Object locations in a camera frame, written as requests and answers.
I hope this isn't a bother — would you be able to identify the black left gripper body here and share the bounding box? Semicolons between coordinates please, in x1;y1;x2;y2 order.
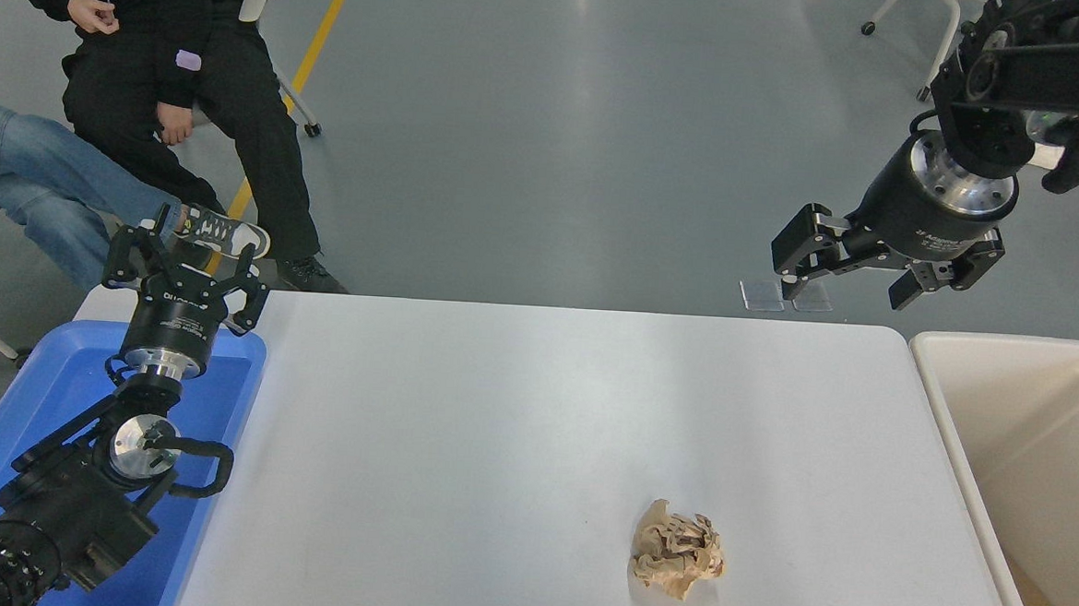
121;283;232;363

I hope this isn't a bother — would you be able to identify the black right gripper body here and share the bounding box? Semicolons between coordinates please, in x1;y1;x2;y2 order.
841;135;1012;271

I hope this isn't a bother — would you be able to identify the tan paper ball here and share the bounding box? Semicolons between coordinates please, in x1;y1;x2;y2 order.
627;497;729;603

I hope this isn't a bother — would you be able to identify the person's left hand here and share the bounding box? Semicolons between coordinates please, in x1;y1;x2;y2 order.
154;103;196;149

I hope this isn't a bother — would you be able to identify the person's right hand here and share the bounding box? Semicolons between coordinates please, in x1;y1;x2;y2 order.
65;0;123;38

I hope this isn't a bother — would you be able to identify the clear floor plate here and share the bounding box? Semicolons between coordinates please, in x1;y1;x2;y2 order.
740;279;788;313
790;281;835;315

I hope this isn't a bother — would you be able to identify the blue plastic tray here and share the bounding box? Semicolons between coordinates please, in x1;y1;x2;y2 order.
0;315;268;606

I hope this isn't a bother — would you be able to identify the person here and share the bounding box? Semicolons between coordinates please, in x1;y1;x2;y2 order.
0;101;279;302
0;0;365;296

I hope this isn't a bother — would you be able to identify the white wheeled chair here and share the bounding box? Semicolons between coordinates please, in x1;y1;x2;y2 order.
231;0;329;138
857;0;992;107

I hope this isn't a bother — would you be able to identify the large pale bin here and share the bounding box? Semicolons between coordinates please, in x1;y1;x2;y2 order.
895;330;1079;606

